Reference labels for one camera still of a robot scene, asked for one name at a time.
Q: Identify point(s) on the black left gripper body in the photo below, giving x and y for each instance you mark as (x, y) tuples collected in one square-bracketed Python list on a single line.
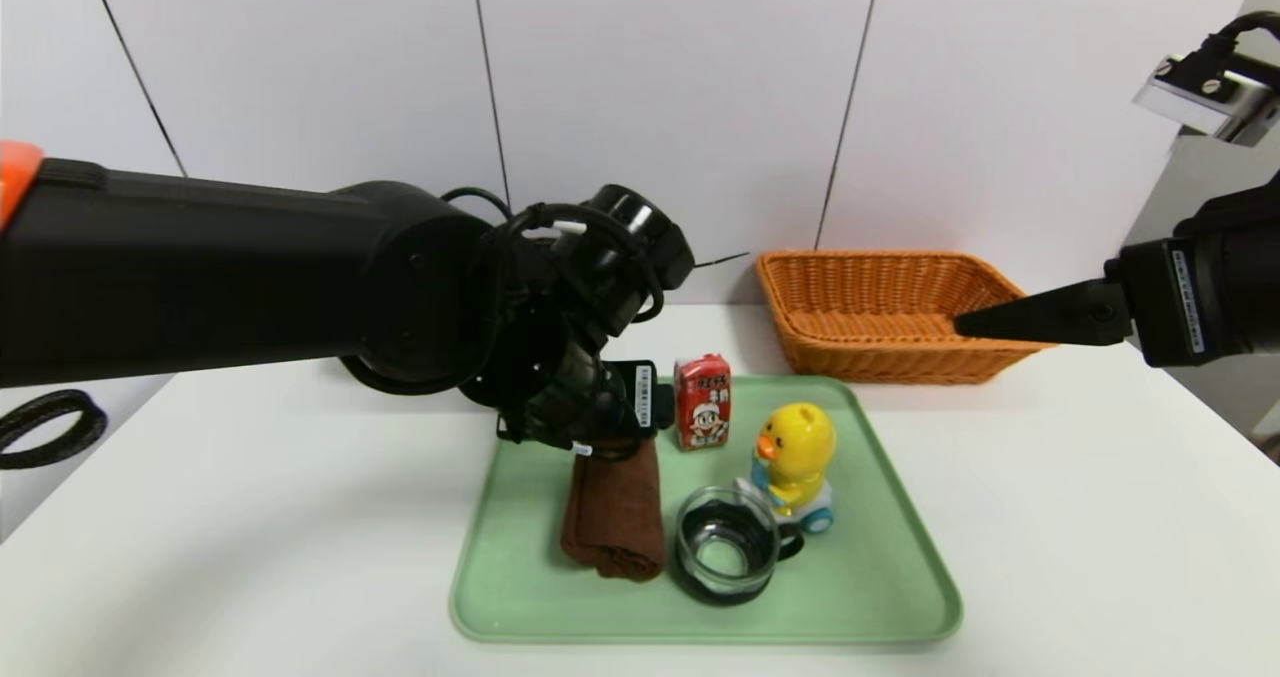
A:
[(640, 404)]

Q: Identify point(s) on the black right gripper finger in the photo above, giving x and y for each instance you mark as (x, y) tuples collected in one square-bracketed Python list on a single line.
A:
[(1080, 315)]

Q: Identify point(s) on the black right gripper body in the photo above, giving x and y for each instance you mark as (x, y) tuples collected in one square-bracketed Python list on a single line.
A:
[(1170, 303)]

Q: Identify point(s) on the red milk carton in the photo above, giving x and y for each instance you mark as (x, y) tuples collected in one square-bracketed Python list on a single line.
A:
[(702, 407)]

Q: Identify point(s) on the brown towel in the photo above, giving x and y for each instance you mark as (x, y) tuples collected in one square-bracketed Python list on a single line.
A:
[(615, 517)]

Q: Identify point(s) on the yellow duck toy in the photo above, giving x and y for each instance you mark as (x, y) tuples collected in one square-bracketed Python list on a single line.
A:
[(795, 447)]

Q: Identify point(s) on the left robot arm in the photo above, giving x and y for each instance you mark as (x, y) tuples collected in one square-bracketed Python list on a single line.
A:
[(200, 277)]

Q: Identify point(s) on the orange wicker basket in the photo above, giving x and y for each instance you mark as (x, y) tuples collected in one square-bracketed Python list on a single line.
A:
[(900, 357)]

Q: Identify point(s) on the green plastic tray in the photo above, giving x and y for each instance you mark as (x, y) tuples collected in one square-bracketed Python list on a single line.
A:
[(870, 577)]

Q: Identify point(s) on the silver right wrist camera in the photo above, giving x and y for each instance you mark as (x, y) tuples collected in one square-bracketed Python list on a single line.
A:
[(1215, 102)]

